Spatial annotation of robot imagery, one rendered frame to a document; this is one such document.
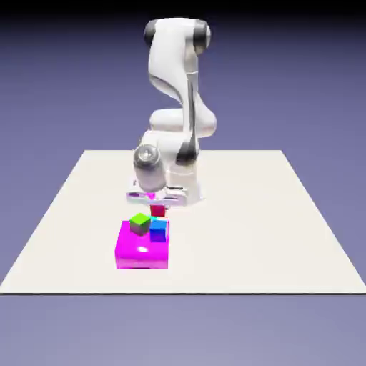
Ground large magenta box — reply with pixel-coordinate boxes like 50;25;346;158
114;217;169;270

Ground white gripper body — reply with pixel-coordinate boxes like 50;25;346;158
126;186;189;207

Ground small green cube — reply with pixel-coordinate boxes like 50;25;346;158
129;212;152;237

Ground small blue cube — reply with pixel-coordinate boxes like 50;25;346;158
149;218;168;243

